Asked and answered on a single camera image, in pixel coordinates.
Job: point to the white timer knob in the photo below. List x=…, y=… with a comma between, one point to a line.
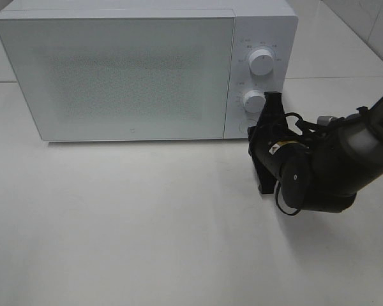
x=253, y=101

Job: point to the round white door button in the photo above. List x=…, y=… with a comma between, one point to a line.
x=244, y=126

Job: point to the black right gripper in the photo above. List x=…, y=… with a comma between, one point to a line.
x=272, y=144

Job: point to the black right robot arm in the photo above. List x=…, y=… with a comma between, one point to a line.
x=319, y=166

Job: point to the white microwave oven body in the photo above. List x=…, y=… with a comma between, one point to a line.
x=257, y=24

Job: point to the upper white power knob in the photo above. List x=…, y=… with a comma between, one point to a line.
x=261, y=61

